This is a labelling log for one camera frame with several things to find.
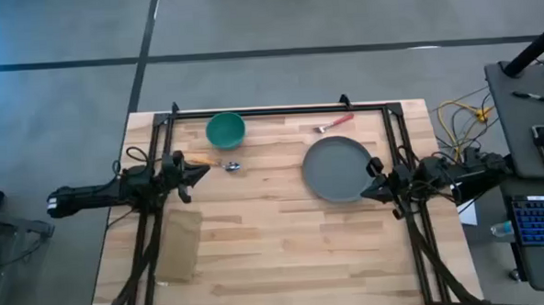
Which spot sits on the grey metal cart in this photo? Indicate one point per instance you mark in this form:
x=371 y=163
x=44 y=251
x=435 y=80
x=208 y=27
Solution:
x=13 y=223

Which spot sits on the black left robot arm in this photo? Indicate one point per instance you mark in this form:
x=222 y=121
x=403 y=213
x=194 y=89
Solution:
x=94 y=196

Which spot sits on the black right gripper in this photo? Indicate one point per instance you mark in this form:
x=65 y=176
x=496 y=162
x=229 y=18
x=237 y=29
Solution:
x=401 y=180

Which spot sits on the grey round plate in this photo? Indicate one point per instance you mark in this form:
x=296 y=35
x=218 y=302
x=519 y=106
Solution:
x=334 y=168

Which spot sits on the grey side table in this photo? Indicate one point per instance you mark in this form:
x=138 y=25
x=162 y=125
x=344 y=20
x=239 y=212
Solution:
x=526 y=127

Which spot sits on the clear plastic water bottle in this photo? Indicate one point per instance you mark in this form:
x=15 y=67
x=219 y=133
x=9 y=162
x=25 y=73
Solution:
x=502 y=229

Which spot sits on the white paper sheet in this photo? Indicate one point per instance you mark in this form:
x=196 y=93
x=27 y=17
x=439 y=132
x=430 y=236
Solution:
x=468 y=213

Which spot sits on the black aluminium table frame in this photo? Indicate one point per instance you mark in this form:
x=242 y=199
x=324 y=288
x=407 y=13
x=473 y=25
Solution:
x=275 y=111

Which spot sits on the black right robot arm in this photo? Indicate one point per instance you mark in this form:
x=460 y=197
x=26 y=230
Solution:
x=466 y=174

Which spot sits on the black pole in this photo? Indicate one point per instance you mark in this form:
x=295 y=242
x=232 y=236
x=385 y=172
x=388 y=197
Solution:
x=532 y=49

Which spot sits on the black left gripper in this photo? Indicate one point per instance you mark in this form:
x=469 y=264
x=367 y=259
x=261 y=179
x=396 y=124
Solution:
x=173 y=168

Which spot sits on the green bowl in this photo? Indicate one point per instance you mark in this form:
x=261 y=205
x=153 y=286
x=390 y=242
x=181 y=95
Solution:
x=225 y=130

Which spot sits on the brown cloth napkin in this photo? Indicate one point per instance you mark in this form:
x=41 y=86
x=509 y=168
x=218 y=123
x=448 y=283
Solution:
x=179 y=246

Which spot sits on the black pen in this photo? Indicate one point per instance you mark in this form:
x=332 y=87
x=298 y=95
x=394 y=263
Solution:
x=533 y=97

